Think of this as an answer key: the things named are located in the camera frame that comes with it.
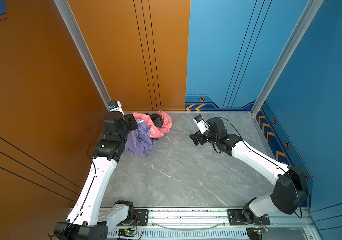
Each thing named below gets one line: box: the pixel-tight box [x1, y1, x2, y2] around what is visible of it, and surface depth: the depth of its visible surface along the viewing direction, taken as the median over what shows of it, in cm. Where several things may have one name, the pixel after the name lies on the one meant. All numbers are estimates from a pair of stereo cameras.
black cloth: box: [143, 113, 163, 128], surface depth 87 cm
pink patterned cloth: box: [132, 110, 173, 139], surface depth 87 cm
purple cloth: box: [124, 118, 156, 157], surface depth 90 cm
